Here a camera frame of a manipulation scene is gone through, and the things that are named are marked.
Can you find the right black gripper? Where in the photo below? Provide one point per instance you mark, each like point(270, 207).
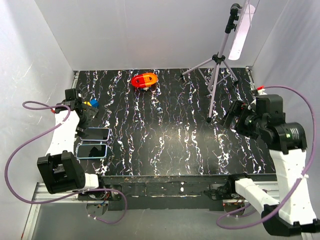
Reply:
point(235, 110)

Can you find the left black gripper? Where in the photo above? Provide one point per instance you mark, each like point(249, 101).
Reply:
point(91, 114)

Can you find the phone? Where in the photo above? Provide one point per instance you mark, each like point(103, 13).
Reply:
point(96, 134)
point(91, 151)

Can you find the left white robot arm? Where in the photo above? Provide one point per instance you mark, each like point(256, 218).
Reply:
point(59, 168)

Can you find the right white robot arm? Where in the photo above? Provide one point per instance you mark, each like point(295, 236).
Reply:
point(291, 214)

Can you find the phone in blue case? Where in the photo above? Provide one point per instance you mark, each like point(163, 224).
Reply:
point(91, 151)

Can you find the blue toy block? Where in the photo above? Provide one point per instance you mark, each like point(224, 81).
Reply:
point(94, 103)

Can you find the lilac tripod stand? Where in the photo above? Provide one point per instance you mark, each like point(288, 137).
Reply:
point(218, 59)

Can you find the white light bar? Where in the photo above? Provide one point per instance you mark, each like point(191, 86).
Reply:
point(241, 31)

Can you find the red orange toy boat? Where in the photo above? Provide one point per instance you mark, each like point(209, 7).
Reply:
point(144, 81)

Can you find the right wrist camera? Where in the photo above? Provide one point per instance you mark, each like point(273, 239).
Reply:
point(260, 91)

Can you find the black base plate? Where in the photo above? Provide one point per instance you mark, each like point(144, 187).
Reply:
point(174, 192)

